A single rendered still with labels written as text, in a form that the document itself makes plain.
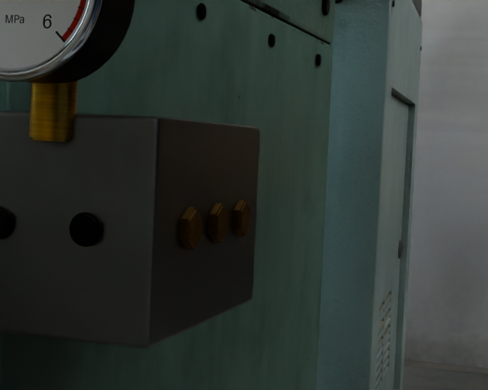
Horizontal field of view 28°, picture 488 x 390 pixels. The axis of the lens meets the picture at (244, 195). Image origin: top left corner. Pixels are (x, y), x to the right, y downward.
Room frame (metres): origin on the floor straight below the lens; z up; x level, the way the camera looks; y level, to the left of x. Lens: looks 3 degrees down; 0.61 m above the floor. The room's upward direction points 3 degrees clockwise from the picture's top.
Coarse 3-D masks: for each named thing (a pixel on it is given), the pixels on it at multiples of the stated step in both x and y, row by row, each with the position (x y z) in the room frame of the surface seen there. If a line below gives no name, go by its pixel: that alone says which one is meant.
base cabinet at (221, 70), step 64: (192, 0) 0.57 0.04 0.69; (128, 64) 0.49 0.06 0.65; (192, 64) 0.58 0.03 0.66; (256, 64) 0.70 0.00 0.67; (320, 64) 0.88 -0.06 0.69; (320, 128) 0.90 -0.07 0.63; (320, 192) 0.91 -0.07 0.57; (256, 256) 0.72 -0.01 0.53; (320, 256) 0.92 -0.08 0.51; (256, 320) 0.73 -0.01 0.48; (0, 384) 0.39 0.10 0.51; (64, 384) 0.44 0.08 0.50; (128, 384) 0.51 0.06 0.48; (192, 384) 0.60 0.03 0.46; (256, 384) 0.74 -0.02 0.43
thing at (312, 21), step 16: (240, 0) 0.67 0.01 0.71; (256, 0) 0.70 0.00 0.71; (272, 0) 0.73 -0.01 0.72; (288, 0) 0.77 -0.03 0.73; (304, 0) 0.82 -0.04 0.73; (320, 0) 0.87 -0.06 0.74; (288, 16) 0.78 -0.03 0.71; (304, 16) 0.82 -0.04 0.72; (320, 16) 0.88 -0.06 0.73; (320, 32) 0.88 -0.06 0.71
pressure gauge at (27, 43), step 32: (0, 0) 0.32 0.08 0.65; (32, 0) 0.31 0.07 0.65; (64, 0) 0.31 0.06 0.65; (96, 0) 0.30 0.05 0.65; (128, 0) 0.32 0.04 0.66; (0, 32) 0.32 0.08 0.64; (32, 32) 0.31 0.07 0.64; (64, 32) 0.31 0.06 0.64; (96, 32) 0.31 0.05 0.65; (0, 64) 0.32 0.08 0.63; (32, 64) 0.31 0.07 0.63; (64, 64) 0.31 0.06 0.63; (96, 64) 0.33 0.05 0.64; (32, 96) 0.34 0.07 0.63; (64, 96) 0.33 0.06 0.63; (32, 128) 0.34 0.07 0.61; (64, 128) 0.34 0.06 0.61
